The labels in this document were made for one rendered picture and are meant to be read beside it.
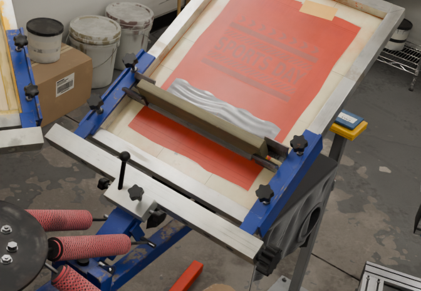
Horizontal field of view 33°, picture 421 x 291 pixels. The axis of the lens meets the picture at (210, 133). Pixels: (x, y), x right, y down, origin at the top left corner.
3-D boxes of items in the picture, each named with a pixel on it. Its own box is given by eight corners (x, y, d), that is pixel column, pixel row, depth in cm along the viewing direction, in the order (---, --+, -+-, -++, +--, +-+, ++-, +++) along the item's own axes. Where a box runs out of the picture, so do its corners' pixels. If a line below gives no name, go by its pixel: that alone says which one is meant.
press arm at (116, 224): (135, 196, 187) (130, 188, 182) (153, 206, 184) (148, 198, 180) (94, 250, 181) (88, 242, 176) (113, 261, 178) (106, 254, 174)
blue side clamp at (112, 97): (147, 62, 215) (141, 48, 209) (160, 68, 213) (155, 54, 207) (85, 137, 205) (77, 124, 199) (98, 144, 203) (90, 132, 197)
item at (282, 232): (295, 225, 263) (316, 153, 245) (315, 236, 259) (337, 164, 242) (226, 292, 229) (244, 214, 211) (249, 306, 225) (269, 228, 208)
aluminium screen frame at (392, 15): (237, -47, 230) (236, -55, 227) (405, 17, 206) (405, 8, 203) (86, 137, 203) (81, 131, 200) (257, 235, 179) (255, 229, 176)
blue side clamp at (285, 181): (307, 139, 192) (305, 126, 186) (323, 148, 190) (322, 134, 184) (246, 229, 182) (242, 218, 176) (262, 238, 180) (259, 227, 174)
